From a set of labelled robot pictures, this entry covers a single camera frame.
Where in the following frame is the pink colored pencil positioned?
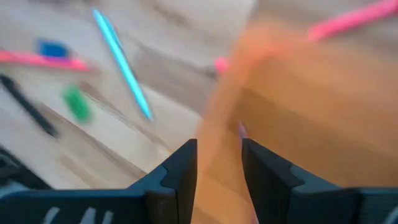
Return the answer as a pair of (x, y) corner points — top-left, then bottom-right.
(0, 50), (93, 73)
(214, 0), (398, 75)

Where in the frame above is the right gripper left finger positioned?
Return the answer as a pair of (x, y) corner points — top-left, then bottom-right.
(127, 139), (198, 224)

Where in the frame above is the orange plastic bin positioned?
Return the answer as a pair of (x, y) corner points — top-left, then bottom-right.
(191, 18), (398, 224)

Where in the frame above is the blue eraser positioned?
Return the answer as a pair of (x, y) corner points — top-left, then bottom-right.
(36, 39), (71, 60)

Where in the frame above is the teal pen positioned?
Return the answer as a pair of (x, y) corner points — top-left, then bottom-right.
(92, 8), (154, 121)

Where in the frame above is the black pen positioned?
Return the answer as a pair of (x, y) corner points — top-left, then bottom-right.
(0, 73), (59, 138)

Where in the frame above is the translucent purple pen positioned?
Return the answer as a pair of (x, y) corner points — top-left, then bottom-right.
(237, 121), (249, 140)

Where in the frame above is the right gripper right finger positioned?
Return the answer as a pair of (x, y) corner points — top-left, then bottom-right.
(242, 139), (358, 224)

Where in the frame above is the green eraser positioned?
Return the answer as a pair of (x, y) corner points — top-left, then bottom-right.
(61, 84), (93, 124)

